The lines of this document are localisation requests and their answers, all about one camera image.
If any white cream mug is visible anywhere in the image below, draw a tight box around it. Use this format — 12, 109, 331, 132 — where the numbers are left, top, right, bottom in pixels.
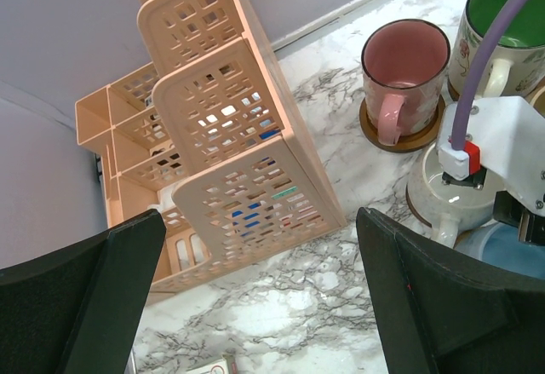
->
406, 144, 504, 248

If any red pink mug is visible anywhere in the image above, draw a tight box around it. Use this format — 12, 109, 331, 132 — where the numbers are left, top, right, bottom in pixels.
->
361, 19, 450, 147

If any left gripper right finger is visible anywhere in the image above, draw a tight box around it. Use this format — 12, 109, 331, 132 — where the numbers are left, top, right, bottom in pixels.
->
356, 208, 544, 373

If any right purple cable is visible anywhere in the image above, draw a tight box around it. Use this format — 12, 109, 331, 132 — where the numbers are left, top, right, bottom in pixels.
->
450, 0, 545, 152

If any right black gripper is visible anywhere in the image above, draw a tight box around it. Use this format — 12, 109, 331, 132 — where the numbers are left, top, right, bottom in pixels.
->
493, 191, 544, 245

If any brown ringed wooden coaster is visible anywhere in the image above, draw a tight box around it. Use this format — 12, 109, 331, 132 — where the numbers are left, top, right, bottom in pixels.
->
359, 95, 446, 153

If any beige speckled mug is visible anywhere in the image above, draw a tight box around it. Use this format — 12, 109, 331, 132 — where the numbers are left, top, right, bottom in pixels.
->
527, 86, 545, 117

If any peach mesh file organizer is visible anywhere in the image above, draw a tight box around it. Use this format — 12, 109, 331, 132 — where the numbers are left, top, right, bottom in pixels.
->
75, 0, 345, 302

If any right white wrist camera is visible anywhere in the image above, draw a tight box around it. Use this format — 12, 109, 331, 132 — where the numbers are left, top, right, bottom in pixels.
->
462, 96, 544, 216

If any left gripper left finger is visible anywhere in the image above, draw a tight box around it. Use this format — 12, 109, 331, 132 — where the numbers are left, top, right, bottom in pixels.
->
1, 210, 166, 373

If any small silver card box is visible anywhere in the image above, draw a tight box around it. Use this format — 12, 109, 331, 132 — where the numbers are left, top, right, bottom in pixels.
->
185, 352, 238, 374

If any green mug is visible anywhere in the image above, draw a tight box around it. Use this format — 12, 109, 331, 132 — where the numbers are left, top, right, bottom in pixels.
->
448, 0, 544, 101

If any light blue mug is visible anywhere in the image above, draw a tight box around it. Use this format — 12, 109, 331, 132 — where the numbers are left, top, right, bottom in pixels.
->
454, 222, 545, 280

